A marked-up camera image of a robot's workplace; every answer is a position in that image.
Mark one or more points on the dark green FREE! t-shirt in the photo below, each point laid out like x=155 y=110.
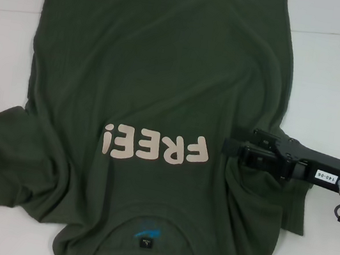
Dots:
x=153 y=66

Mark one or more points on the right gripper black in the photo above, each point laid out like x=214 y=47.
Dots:
x=312 y=166

